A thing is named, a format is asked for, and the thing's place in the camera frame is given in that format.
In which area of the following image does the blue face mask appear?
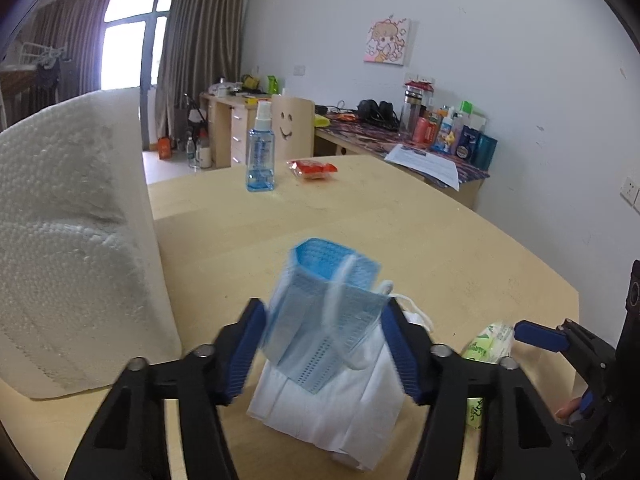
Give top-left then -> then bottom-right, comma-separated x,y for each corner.
259,237 -> 434,395

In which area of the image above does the right brown curtain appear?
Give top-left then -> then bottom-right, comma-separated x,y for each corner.
155,0 -> 244,138

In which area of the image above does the white paper sheet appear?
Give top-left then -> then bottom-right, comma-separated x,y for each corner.
384,144 -> 460,191

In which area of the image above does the clear red-lid bottle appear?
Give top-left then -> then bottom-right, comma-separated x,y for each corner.
399,78 -> 434,139

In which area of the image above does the white styrofoam box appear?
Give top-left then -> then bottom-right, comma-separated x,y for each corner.
1,88 -> 182,400

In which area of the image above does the wooden desk with drawers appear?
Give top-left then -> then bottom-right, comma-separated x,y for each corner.
200,92 -> 270,169

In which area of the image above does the patterned cloth desk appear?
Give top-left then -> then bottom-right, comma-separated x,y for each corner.
314,117 -> 489,209

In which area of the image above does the brown curtain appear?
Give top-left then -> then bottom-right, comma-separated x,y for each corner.
27,0 -> 110,101
155,0 -> 244,138

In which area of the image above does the white tissue pack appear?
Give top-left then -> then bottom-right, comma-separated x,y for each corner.
247,327 -> 405,471

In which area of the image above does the red snack packet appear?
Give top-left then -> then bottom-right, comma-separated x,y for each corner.
286,158 -> 338,181

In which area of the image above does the green floral tissue packet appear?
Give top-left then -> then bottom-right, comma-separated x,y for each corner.
462,322 -> 514,429

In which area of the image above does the blue spray bottle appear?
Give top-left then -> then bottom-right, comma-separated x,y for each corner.
246,101 -> 274,192

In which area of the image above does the wooden smiley chair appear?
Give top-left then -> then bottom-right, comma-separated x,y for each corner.
271,96 -> 314,162

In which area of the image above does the person's right hand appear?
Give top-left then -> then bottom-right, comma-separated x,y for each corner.
554,396 -> 582,420

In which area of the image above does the anime girl wall picture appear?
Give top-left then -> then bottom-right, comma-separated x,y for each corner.
363,15 -> 411,66

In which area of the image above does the metal bunk bed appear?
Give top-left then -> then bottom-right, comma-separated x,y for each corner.
1,42 -> 67,130

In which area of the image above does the left brown curtain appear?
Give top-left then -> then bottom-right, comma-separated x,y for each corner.
27,0 -> 110,101

